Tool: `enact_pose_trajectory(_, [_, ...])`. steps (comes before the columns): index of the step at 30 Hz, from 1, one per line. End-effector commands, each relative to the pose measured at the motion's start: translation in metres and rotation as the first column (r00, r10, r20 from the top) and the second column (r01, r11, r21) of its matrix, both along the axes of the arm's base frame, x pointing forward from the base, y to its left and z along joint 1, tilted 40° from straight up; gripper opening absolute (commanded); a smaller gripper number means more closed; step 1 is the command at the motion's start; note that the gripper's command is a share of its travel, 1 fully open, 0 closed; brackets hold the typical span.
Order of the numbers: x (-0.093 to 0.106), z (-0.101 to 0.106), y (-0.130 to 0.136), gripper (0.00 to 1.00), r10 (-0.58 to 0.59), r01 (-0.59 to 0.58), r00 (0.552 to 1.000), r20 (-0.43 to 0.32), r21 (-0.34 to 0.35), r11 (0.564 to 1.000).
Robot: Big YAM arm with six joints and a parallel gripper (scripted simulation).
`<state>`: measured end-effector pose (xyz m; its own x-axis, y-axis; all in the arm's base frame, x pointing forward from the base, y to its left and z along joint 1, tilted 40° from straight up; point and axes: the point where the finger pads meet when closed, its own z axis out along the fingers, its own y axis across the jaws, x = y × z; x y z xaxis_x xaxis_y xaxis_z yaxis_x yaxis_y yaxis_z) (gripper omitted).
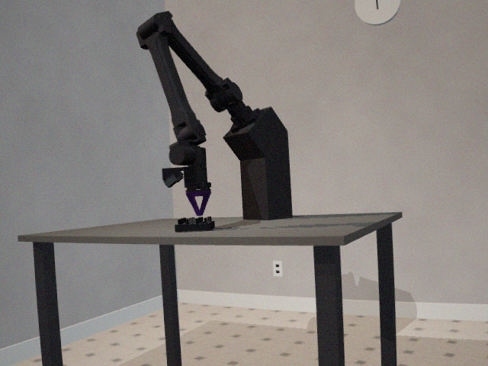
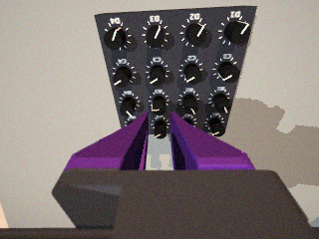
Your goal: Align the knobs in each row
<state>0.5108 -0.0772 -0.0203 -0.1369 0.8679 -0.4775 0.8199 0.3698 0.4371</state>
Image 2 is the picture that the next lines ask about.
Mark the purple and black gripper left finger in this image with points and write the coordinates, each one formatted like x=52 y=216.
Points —
x=118 y=149

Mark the dark grey knob box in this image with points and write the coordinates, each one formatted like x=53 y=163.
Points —
x=186 y=61

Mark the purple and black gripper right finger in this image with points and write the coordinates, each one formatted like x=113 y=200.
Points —
x=201 y=150

